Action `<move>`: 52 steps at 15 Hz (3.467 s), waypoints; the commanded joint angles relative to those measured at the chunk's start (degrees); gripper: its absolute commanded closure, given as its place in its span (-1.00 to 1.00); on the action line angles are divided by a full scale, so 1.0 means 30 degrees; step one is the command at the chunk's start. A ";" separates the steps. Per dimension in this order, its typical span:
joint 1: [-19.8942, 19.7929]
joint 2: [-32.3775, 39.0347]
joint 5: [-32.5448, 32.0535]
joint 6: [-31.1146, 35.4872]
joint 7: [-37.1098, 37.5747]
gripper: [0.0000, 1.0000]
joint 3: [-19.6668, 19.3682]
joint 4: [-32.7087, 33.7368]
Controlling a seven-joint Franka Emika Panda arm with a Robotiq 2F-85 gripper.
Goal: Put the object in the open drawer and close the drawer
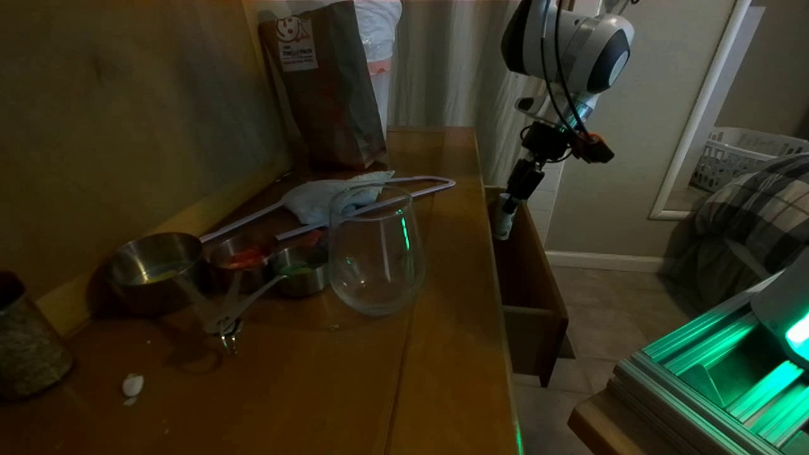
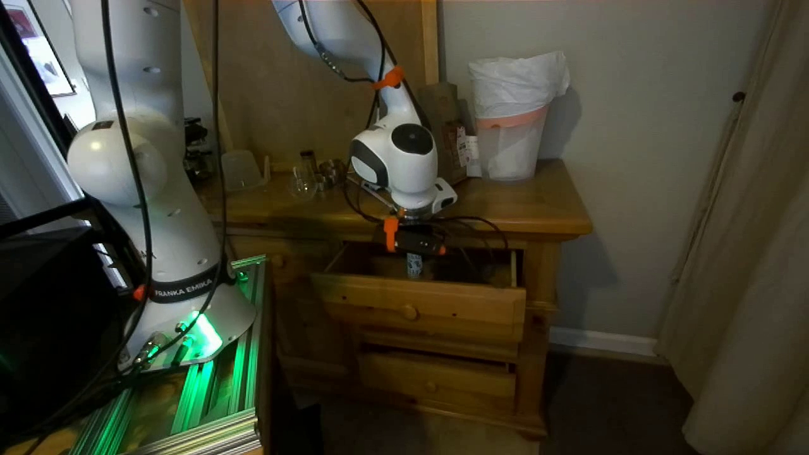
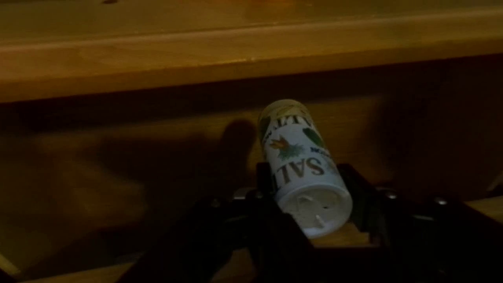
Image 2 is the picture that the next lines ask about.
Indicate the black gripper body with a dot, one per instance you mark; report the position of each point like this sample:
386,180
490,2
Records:
422,242

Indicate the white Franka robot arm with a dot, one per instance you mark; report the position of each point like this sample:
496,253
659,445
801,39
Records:
174,235

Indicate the wooden nightstand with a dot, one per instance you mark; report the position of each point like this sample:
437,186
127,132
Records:
523,210

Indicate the small steel measuring cup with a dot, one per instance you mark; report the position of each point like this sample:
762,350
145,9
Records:
329,176

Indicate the brown paper bag with label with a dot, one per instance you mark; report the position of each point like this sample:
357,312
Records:
451,118

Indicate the clear stemless glass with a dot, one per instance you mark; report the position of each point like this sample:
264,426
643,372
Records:
304,180

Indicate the large steel measuring cup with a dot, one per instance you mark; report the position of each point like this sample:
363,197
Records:
308,158

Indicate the trash bin with white bag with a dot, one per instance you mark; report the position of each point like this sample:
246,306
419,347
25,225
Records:
515,118

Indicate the white baseboard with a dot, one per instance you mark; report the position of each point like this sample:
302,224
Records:
604,344

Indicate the wooden board panel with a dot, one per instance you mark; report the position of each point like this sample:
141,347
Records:
245,76

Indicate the beige curtain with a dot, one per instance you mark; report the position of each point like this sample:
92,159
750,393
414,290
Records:
750,253

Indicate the black box case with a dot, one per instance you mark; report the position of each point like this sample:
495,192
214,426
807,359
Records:
53,320

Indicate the aluminum frame stand green light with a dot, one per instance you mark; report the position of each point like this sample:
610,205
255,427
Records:
212,395

